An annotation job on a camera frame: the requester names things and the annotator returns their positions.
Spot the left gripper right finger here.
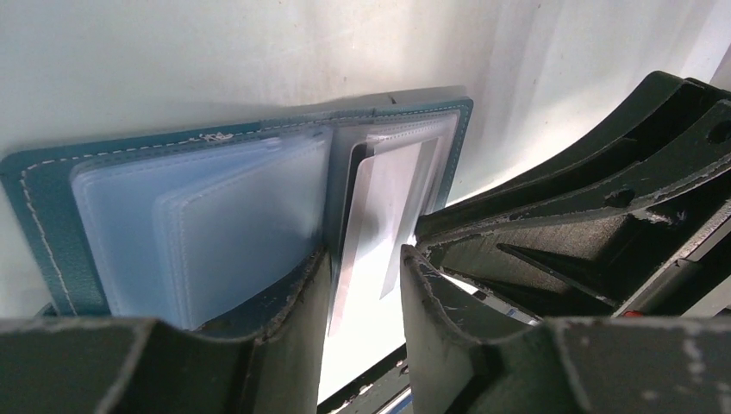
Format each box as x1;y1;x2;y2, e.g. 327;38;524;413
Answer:
400;245;730;413

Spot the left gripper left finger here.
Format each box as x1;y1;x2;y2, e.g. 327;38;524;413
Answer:
1;248;331;413

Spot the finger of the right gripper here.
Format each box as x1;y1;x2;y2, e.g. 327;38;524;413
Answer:
415;71;730;241
419;148;730;317

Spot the blue leather card holder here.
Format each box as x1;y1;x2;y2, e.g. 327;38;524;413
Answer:
1;88;474;332

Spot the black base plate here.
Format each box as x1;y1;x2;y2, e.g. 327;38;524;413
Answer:
317;344;413;413

